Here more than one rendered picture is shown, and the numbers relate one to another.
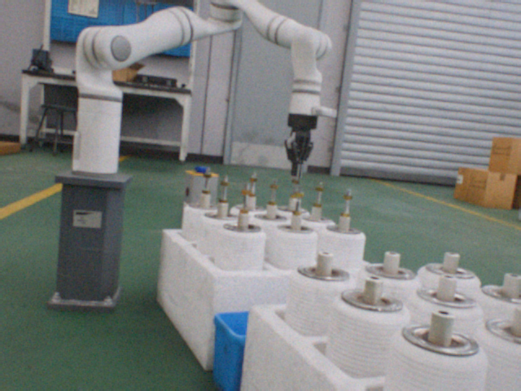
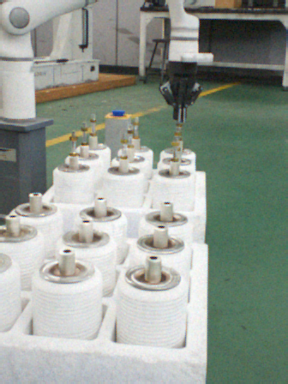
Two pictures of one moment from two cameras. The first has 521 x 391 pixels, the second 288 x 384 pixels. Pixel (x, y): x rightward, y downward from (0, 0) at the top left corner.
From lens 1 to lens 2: 0.75 m
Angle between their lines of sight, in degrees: 32
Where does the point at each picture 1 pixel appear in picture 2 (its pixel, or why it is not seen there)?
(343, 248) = (162, 191)
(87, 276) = (11, 198)
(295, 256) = (112, 195)
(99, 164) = (14, 112)
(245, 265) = (67, 200)
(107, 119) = (15, 75)
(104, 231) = (19, 165)
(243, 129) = not seen: outside the picture
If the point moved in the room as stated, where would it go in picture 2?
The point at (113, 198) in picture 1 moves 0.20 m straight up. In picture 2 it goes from (23, 139) to (21, 66)
